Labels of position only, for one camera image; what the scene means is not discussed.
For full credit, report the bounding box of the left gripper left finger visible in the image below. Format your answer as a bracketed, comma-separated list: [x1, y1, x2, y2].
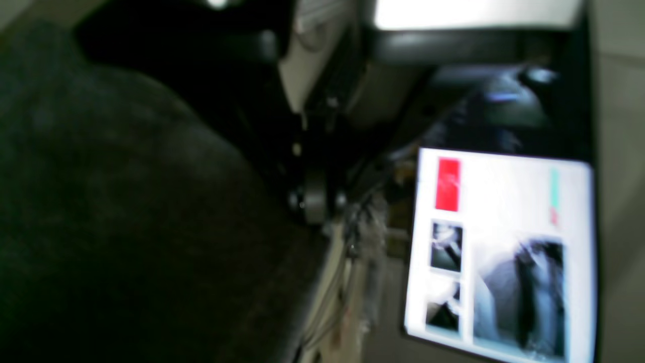
[76, 1, 323, 222]

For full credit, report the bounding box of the grey T-shirt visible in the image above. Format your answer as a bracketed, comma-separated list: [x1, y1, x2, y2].
[1, 21, 328, 362]

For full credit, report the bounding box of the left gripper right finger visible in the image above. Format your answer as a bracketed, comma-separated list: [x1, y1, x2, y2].
[322, 28, 585, 221]

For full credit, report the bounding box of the computer monitor screen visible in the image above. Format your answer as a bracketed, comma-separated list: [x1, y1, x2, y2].
[402, 148, 599, 362]

